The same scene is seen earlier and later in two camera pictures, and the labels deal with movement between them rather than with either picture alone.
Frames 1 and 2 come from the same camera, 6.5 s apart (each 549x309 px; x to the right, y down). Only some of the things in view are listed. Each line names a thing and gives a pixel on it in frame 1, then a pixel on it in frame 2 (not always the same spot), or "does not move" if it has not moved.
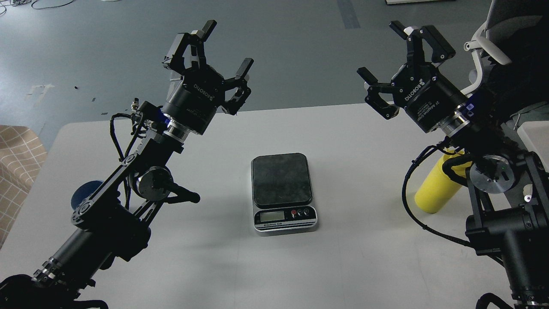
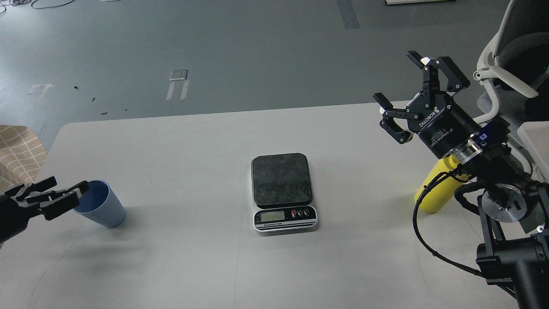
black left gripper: (194, 101) -> (15, 215)
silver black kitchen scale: (282, 194) does not move
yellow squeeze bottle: (438, 187) does not move
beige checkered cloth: (22, 152) does not move
